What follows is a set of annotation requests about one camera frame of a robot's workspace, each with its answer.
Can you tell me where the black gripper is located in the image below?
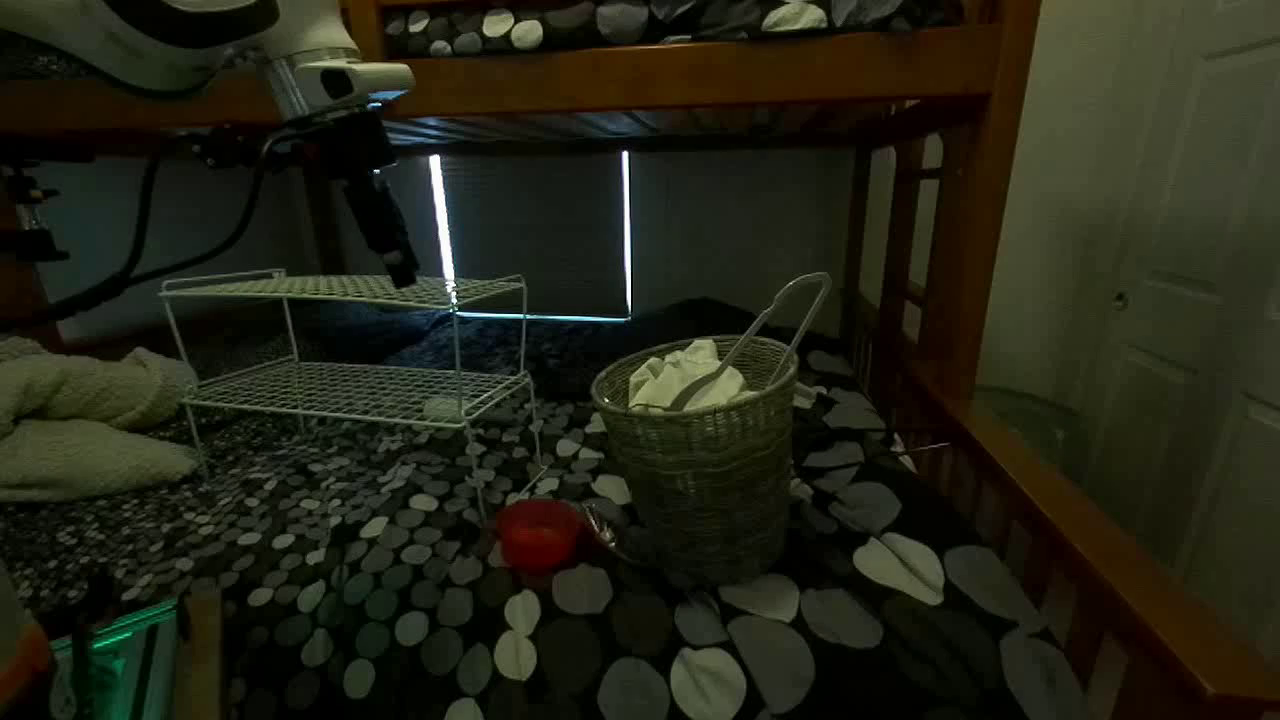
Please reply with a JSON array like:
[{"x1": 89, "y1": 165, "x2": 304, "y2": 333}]
[{"x1": 274, "y1": 103, "x2": 426, "y2": 291}]

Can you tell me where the orange plastic bowl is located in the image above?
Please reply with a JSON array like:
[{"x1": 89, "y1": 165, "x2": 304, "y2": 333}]
[{"x1": 492, "y1": 494, "x2": 594, "y2": 581}]

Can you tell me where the dark window blind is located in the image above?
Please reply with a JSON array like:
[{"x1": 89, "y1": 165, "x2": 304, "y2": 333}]
[{"x1": 429, "y1": 144, "x2": 640, "y2": 322}]

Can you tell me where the spotted mattress bedding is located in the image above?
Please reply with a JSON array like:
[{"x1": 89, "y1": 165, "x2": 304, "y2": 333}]
[{"x1": 377, "y1": 0, "x2": 968, "y2": 60}]

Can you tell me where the white cloth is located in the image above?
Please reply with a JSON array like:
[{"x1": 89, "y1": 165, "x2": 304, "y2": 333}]
[{"x1": 626, "y1": 334, "x2": 754, "y2": 417}]

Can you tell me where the cream folded blanket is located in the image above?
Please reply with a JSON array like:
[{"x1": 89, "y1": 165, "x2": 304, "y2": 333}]
[{"x1": 0, "y1": 333, "x2": 209, "y2": 508}]

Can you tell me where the black bedspread with grey spots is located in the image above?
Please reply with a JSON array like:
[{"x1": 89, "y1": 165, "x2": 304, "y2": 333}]
[{"x1": 0, "y1": 295, "x2": 1113, "y2": 720}]

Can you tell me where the woven wicker basket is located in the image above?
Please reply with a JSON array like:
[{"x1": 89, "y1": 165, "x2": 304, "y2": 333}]
[{"x1": 589, "y1": 268, "x2": 835, "y2": 588}]

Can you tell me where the green lit box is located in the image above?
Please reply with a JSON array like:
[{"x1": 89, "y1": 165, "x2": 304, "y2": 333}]
[{"x1": 49, "y1": 596, "x2": 186, "y2": 720}]

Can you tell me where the white panel door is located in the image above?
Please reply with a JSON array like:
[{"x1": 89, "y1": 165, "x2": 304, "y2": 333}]
[{"x1": 1102, "y1": 0, "x2": 1280, "y2": 658}]

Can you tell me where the white wire rack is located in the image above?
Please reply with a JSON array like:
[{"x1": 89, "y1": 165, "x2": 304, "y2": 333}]
[{"x1": 156, "y1": 268, "x2": 542, "y2": 472}]

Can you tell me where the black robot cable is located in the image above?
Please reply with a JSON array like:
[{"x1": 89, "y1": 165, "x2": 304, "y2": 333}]
[{"x1": 0, "y1": 139, "x2": 292, "y2": 333}]

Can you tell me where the wooden bunk bed frame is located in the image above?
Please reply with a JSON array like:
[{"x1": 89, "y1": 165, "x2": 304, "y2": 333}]
[{"x1": 0, "y1": 0, "x2": 1280, "y2": 720}]

